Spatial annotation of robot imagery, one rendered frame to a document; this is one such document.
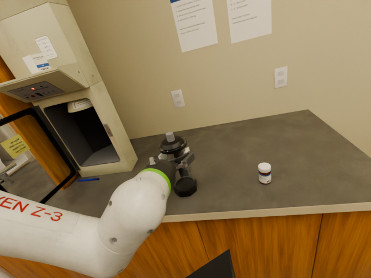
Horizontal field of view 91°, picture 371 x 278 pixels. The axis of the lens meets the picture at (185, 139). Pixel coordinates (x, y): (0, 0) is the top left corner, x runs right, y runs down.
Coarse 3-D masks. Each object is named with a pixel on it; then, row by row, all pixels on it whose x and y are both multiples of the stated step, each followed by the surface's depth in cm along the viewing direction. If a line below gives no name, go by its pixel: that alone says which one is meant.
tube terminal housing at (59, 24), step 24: (0, 24) 69; (24, 24) 68; (48, 24) 67; (72, 24) 73; (0, 48) 73; (24, 48) 72; (72, 48) 71; (24, 72) 78; (96, 72) 83; (72, 96) 81; (96, 96) 81; (120, 120) 97; (120, 144) 93; (96, 168) 101; (120, 168) 99
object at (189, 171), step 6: (162, 150) 65; (168, 150) 64; (174, 150) 63; (168, 156) 65; (174, 156) 65; (180, 168) 67; (180, 174) 69; (186, 174) 69; (192, 174) 72; (180, 180) 70; (186, 180) 70; (192, 180) 72; (174, 186) 74; (180, 186) 71; (186, 186) 71; (192, 186) 73
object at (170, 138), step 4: (168, 132) 66; (172, 132) 66; (168, 136) 65; (172, 136) 65; (176, 136) 69; (164, 140) 68; (168, 140) 66; (172, 140) 66; (176, 140) 66; (180, 140) 65; (164, 144) 65; (168, 144) 65; (172, 144) 64; (176, 144) 64; (180, 144) 65; (164, 148) 65; (168, 148) 64; (172, 148) 64
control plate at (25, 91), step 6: (36, 84) 70; (42, 84) 70; (48, 84) 71; (12, 90) 72; (18, 90) 73; (24, 90) 73; (30, 90) 73; (36, 90) 74; (42, 90) 74; (48, 90) 74; (60, 90) 75; (18, 96) 76; (24, 96) 77; (30, 96) 77; (36, 96) 78; (42, 96) 78; (48, 96) 78
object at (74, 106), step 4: (76, 100) 85; (80, 100) 85; (84, 100) 86; (88, 100) 87; (68, 104) 87; (72, 104) 86; (76, 104) 85; (80, 104) 85; (84, 104) 86; (88, 104) 87; (68, 108) 88; (72, 108) 86; (76, 108) 86; (80, 108) 86; (84, 108) 86; (68, 112) 88; (72, 112) 86
